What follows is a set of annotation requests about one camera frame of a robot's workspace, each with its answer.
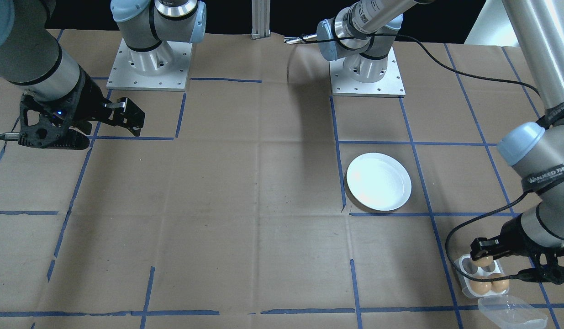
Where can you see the white round plate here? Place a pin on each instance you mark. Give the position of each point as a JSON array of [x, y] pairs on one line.
[[377, 180]]

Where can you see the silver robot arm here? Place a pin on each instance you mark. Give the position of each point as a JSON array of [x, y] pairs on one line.
[[35, 55], [537, 45]]

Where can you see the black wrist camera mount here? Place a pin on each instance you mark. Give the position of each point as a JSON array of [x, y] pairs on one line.
[[39, 132], [553, 267]]

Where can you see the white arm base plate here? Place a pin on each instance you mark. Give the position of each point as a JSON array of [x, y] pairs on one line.
[[172, 77], [382, 87]]

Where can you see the brown egg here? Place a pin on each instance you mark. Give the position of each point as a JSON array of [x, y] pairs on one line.
[[483, 262], [480, 287], [500, 284]]

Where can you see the black frame cover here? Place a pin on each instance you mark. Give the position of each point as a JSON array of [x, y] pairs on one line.
[[291, 18]]

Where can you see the silver arm base connector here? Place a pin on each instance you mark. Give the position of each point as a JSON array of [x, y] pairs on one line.
[[295, 40]]

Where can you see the aluminium frame post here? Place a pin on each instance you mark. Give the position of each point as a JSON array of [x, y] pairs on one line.
[[260, 18]]

